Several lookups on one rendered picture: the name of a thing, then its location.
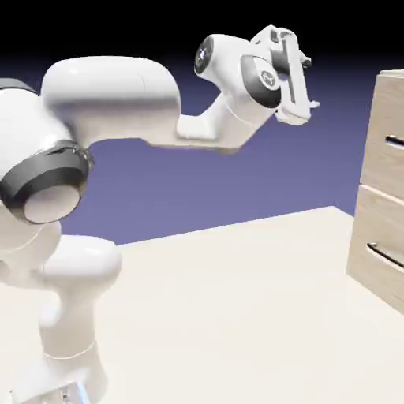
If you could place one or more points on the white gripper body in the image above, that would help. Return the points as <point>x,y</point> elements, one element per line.
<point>300,94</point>

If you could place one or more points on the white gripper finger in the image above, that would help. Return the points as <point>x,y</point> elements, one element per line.
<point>306,62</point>
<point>314,104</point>

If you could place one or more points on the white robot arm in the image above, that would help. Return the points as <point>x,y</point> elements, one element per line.
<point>107,94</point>

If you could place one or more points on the light wood drawer front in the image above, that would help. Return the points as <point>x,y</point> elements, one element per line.
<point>375,214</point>
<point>383,104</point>

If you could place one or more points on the light wood cabinet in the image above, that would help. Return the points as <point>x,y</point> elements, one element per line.
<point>378,205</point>

